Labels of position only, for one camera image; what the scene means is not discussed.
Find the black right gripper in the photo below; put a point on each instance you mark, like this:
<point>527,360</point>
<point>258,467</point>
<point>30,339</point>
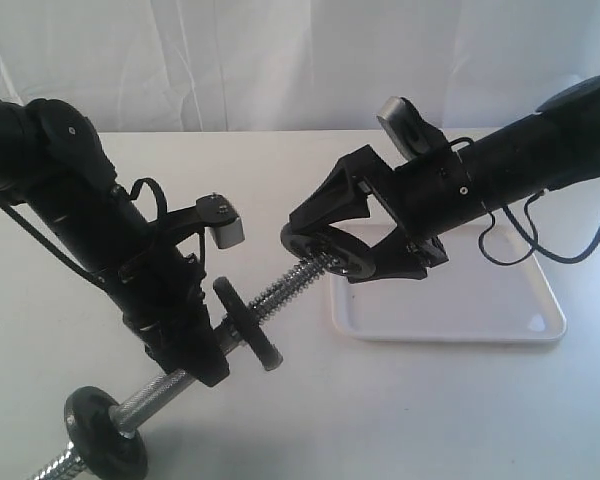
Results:
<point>425,198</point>

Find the white rectangular plastic tray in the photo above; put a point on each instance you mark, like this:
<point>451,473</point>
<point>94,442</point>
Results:
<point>465,300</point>

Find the black washer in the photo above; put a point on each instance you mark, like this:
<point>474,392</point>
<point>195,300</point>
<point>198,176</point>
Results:
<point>246,324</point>

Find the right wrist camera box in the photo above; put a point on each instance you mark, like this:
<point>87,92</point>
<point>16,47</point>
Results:
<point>408,131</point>

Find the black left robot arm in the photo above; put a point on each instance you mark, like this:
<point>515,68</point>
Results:
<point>52,160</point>

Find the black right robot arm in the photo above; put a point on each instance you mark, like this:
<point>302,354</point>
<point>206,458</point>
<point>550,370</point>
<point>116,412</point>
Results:
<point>377,222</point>

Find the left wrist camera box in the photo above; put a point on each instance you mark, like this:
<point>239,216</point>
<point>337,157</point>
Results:
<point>218,214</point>

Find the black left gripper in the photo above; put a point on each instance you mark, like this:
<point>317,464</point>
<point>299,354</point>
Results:
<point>158,290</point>

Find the black weight plate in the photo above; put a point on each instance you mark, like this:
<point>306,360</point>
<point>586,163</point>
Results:
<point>90,405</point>
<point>344,254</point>

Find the white backdrop curtain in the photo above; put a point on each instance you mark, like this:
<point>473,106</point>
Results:
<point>292,65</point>

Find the chrome threaded dumbbell bar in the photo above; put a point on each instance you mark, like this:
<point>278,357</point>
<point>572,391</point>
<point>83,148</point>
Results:
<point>136,410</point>

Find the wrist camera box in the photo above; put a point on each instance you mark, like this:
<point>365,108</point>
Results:
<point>218,214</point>
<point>408,131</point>

